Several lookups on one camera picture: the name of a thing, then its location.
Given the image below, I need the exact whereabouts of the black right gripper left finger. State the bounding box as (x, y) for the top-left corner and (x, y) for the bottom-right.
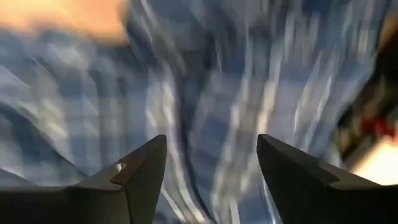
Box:
(0, 134), (168, 224)

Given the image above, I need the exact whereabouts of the dark garment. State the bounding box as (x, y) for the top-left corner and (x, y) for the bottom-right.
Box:
(0, 0), (392, 224)

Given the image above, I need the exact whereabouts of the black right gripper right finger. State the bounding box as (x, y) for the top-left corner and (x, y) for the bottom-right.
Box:
(256, 133), (398, 224)

